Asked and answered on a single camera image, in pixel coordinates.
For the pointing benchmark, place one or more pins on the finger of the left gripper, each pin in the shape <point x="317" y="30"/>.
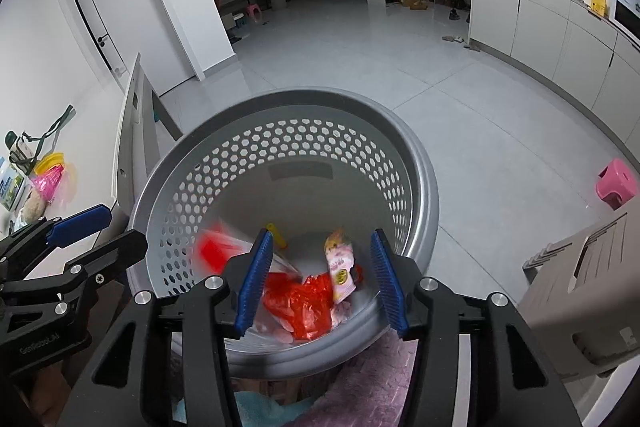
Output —
<point x="72" y="229"/>
<point x="108" y="261"/>

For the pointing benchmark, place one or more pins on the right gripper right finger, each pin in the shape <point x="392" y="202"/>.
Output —
<point x="512" y="381"/>

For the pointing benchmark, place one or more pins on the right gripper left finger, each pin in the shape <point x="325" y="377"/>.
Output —
<point x="127" y="380"/>

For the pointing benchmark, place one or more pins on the red rectangular cardboard box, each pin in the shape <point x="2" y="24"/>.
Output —
<point x="218" y="244"/>

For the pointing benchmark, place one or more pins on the yellow square plastic lid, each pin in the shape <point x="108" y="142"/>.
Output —
<point x="47" y="162"/>

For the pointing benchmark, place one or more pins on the grey room door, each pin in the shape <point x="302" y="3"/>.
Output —
<point x="129" y="31"/>

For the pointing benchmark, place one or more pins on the cream fluffy pouch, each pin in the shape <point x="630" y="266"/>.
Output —
<point x="34" y="206"/>

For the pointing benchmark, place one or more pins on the white milk powder can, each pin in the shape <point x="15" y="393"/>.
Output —
<point x="12" y="185"/>

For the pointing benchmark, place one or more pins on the grey plastic chair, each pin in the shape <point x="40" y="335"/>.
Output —
<point x="582" y="300"/>

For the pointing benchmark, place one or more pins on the red plastic bag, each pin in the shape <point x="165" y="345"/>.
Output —
<point x="305" y="309"/>

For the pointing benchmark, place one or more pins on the pink snack packet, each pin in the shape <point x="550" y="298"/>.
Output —
<point x="341" y="260"/>

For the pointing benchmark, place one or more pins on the pink plastic stool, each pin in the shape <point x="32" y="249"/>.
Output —
<point x="616" y="184"/>

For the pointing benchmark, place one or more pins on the grey perforated laundry basket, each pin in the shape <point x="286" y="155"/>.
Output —
<point x="309" y="162"/>

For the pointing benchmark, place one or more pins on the white cabinet row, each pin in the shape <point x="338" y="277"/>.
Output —
<point x="578" y="51"/>

